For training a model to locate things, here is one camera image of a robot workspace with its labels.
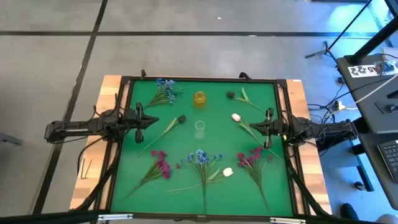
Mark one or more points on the silver metal bracket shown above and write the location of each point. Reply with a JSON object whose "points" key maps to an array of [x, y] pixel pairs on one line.
{"points": [[287, 221], [115, 216]]}

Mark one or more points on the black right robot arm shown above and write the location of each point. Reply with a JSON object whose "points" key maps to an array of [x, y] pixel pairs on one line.
{"points": [[326, 129]]}

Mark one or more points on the magenta artificial flower bunch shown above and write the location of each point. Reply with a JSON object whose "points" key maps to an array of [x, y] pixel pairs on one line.
{"points": [[248, 158], [163, 166]]}

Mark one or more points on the yellow glass vase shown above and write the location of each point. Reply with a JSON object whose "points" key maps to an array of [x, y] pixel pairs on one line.
{"points": [[200, 99]]}

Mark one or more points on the clear glass vase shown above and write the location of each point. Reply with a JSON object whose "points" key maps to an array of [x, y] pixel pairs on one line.
{"points": [[200, 132]]}

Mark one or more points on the pink artificial tulip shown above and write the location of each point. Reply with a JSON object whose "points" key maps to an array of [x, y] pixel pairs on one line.
{"points": [[228, 172], [236, 117]]}

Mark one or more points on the white power strip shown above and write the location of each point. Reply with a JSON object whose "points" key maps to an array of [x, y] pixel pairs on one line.
{"points": [[337, 106]]}

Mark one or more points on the small black floor object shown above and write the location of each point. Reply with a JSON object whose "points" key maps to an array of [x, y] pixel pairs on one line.
{"points": [[359, 186]]}

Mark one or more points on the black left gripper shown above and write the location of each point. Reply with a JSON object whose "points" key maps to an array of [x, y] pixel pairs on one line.
{"points": [[133, 119]]}

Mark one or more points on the dark artificial tulip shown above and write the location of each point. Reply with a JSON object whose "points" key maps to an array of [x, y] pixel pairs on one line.
{"points": [[182, 118], [230, 95]]}

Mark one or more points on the black keyboard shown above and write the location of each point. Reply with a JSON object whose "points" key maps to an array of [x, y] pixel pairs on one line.
{"points": [[390, 158]]}

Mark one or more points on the thin black tripod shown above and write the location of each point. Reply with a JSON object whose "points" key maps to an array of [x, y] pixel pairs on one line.
{"points": [[326, 49]]}

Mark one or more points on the blue artificial flower bunch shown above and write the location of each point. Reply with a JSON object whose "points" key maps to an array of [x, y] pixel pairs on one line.
{"points": [[166, 90], [202, 158]]}

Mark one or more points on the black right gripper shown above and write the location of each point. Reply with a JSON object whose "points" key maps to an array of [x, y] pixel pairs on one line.
{"points": [[276, 127]]}

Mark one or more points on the printed white paper label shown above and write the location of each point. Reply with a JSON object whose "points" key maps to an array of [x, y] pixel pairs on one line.
{"points": [[357, 71]]}

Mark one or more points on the thick black pole stand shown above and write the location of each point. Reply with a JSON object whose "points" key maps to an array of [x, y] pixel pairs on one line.
{"points": [[373, 42]]}

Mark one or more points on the black gantry bar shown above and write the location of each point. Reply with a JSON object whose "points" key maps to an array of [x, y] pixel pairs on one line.
{"points": [[46, 217]]}

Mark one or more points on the grey chair base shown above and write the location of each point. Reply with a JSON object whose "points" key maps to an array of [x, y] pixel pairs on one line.
{"points": [[9, 138]]}

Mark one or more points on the green table mat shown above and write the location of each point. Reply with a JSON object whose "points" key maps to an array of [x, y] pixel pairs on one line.
{"points": [[233, 186]]}

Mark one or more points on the grey desk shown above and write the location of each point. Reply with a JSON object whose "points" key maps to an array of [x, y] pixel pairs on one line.
{"points": [[367, 102]]}

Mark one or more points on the black desk knob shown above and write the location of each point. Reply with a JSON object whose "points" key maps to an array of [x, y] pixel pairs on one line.
{"points": [[391, 108]]}

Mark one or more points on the person's shoe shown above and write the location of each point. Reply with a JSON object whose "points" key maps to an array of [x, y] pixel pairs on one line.
{"points": [[348, 211]]}

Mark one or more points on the black table frame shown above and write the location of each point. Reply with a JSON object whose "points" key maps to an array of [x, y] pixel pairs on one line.
{"points": [[174, 216]]}

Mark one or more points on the black diagonal frame strut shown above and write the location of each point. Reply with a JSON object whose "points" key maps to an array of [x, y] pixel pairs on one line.
{"points": [[306, 193], [99, 186]]}

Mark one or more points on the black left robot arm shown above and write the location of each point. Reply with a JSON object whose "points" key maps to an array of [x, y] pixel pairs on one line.
{"points": [[77, 127]]}

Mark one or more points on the blue object on desk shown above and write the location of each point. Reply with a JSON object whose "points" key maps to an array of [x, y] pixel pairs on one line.
{"points": [[388, 67]]}

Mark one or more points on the dark desk with keyboard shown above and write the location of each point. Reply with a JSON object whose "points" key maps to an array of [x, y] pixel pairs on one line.
{"points": [[373, 168]]}

